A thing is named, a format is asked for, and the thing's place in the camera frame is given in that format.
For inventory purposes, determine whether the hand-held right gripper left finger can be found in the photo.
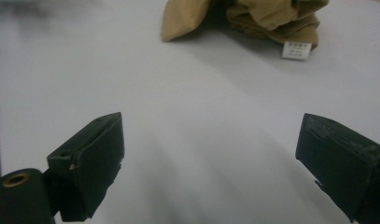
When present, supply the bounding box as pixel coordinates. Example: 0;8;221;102
47;111;126;223

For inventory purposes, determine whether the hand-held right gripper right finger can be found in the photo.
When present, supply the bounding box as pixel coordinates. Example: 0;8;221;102
295;112;380;224

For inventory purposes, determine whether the tan garment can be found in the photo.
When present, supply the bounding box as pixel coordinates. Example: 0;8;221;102
160;0;331;61

